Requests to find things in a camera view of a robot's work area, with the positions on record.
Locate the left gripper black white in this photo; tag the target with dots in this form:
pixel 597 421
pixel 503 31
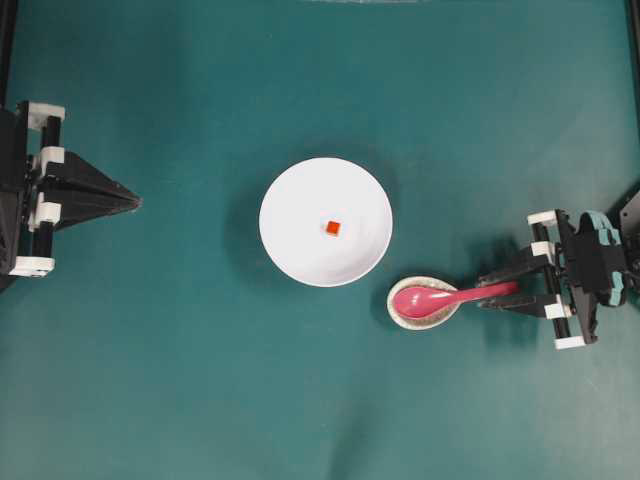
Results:
pixel 37 160

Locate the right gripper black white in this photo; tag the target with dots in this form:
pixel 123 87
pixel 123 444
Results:
pixel 554 254

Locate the pink plastic spoon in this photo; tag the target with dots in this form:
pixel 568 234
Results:
pixel 420 301

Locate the small red block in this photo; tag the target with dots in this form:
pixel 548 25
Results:
pixel 332 228

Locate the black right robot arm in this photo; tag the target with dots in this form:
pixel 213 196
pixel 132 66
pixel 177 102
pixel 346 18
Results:
pixel 628 226

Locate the speckled ceramic spoon rest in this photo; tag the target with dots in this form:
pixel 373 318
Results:
pixel 423 323

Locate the white round bowl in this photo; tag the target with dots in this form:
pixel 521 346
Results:
pixel 299 203

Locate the black wrist camera teal pads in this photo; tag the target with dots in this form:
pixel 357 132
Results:
pixel 598 257

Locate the black frame post left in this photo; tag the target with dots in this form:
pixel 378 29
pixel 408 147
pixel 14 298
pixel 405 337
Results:
pixel 8 17

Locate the black frame post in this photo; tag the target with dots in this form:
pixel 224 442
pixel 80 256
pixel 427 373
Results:
pixel 8 17
pixel 632 12

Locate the black frame post right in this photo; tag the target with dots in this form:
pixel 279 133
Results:
pixel 632 12

